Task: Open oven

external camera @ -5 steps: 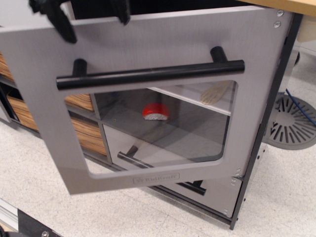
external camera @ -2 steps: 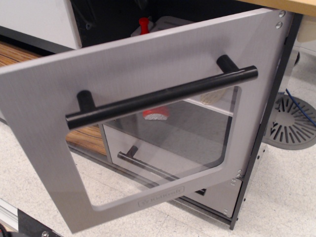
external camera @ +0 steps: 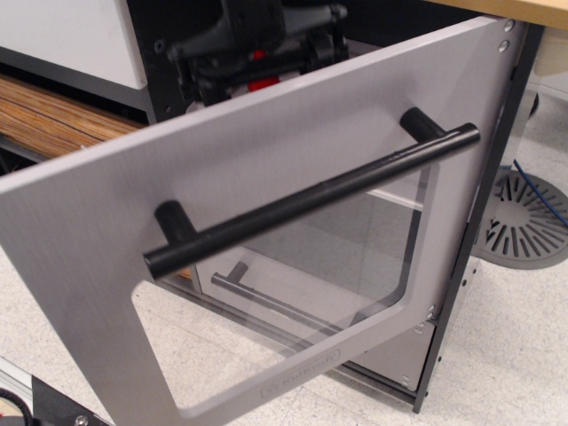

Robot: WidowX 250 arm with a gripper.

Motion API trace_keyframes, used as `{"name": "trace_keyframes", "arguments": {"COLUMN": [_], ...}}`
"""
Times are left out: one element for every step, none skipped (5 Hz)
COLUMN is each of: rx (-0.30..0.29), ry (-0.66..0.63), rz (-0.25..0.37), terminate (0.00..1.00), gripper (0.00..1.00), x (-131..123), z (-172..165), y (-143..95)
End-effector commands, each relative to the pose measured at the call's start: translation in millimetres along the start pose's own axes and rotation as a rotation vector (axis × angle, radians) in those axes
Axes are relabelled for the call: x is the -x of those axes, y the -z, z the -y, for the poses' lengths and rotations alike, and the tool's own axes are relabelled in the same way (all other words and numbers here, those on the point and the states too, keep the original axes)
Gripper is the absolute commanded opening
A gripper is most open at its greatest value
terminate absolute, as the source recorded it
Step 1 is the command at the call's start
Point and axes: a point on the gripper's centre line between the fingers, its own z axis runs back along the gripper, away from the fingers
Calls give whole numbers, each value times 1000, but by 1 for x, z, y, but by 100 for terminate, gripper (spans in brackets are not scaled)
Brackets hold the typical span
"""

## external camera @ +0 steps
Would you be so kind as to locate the black oven door handle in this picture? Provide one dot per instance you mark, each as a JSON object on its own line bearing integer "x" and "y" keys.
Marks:
{"x": 187, "y": 246}

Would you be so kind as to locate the grey toy oven door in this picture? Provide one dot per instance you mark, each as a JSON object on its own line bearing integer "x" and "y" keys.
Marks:
{"x": 83, "y": 230}

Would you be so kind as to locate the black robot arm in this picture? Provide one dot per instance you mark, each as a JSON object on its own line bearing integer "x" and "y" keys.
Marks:
{"x": 256, "y": 41}

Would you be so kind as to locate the white oven shelf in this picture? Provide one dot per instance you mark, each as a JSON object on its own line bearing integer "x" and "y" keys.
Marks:
{"x": 400, "y": 199}

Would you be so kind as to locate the red yellow toy bottle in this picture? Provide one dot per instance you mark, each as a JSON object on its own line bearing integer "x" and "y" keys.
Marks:
{"x": 260, "y": 77}

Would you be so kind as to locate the grey round chair base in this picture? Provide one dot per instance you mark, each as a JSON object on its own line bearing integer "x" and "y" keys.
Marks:
{"x": 526, "y": 227}

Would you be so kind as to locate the white cabinet panel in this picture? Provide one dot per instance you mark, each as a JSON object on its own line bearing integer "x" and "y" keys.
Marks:
{"x": 93, "y": 37}

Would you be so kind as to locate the black plate with screw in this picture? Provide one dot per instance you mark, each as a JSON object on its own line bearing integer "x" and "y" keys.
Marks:
{"x": 51, "y": 407}

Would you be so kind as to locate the light wood countertop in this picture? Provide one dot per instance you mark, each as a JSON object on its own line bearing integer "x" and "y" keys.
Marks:
{"x": 548, "y": 13}

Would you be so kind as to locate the black drawer handle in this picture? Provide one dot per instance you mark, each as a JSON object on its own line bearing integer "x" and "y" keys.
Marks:
{"x": 292, "y": 301}

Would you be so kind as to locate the black toy kitchen frame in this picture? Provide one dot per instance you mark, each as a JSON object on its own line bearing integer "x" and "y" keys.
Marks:
{"x": 362, "y": 244}

